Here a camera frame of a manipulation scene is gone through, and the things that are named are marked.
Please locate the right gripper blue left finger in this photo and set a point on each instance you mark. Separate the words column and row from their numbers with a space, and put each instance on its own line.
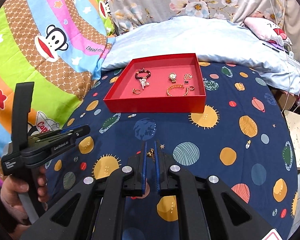
column 144, row 165

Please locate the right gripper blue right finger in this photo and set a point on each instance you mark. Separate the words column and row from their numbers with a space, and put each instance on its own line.
column 157, row 166

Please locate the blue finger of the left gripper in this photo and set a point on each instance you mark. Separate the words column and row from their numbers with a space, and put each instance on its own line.
column 68, row 129

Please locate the gold cuff bangle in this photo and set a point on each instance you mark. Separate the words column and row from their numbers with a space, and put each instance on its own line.
column 177, row 90

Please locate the pearl bow brooch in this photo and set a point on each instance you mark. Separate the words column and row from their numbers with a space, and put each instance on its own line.
column 144, row 83

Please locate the gold wrist watch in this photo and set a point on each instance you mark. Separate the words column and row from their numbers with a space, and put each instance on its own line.
column 172, row 77

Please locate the red shallow jewelry box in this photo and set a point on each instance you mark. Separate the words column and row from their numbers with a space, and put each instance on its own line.
column 127, row 96

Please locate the left hand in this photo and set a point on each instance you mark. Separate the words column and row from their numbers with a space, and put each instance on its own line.
column 13, row 186

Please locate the navy planet print sheet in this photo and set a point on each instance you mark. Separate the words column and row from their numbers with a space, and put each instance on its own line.
column 241, row 137

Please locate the colourful monkey cartoon blanket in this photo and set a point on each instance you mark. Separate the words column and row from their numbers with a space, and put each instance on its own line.
column 59, row 45

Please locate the light blue pillow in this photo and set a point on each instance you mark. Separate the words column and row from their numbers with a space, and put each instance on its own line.
column 212, row 40

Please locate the white speckled stool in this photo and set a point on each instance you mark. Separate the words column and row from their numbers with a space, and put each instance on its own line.
column 293, row 123

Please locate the pink cartoon small pillow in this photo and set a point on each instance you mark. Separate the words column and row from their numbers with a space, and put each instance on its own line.
column 267, row 31

